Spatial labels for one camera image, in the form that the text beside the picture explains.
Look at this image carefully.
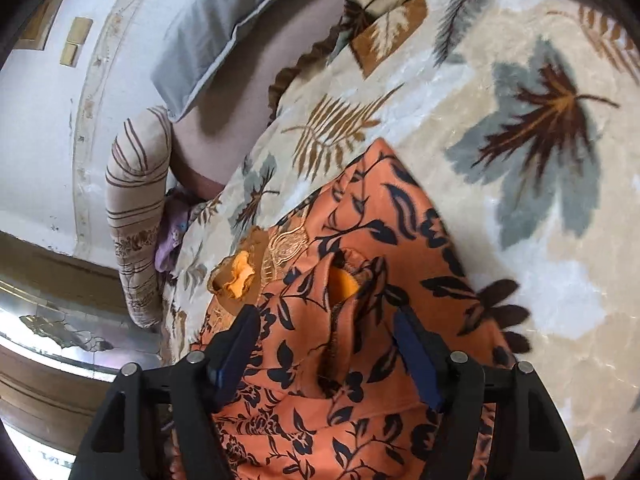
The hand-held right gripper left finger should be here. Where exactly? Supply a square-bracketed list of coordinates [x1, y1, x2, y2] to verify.
[67, 304, 261, 480]

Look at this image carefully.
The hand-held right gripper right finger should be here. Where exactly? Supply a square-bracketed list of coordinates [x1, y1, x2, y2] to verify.
[393, 304, 587, 480]

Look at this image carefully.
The orange floral print garment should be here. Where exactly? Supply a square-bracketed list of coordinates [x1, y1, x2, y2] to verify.
[170, 137, 518, 480]

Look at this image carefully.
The purple cloth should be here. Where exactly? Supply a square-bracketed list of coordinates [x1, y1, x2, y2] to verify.
[154, 187, 202, 274]

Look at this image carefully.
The wooden headboard with glass panels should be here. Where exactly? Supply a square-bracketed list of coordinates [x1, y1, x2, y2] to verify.
[0, 230, 174, 480]

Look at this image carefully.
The beige striped bolster pillow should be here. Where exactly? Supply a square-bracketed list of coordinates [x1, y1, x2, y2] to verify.
[105, 106, 176, 330]

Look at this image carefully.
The cream leaf print blanket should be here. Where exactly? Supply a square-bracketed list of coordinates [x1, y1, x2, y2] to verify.
[160, 0, 640, 480]

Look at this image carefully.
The pink bedsheet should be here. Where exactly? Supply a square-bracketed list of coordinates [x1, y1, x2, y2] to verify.
[167, 0, 382, 199]

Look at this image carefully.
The grey pillow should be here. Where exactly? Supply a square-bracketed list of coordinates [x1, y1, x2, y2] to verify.
[150, 0, 352, 123]

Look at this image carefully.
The beige wall switch plate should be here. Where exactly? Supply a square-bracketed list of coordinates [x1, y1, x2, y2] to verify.
[67, 16, 95, 44]
[59, 42, 84, 67]

